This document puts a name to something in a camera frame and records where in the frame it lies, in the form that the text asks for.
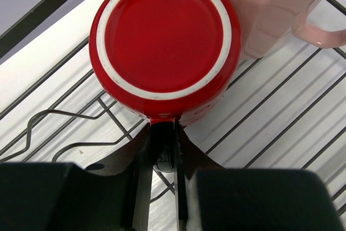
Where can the black wire dish rack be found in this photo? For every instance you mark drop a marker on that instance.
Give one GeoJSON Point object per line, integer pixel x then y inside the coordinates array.
{"type": "Point", "coordinates": [286, 110]}

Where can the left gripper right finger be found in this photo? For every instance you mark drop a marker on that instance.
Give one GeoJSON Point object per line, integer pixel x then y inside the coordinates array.
{"type": "Point", "coordinates": [210, 197]}

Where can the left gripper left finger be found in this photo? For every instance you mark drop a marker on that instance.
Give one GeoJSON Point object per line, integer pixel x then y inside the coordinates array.
{"type": "Point", "coordinates": [111, 194]}

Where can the pink ceramic mug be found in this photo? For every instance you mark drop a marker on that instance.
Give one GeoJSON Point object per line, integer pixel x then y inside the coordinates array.
{"type": "Point", "coordinates": [266, 24]}

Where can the red ceramic mug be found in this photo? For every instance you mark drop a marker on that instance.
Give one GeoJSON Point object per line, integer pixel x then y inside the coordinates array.
{"type": "Point", "coordinates": [168, 61]}

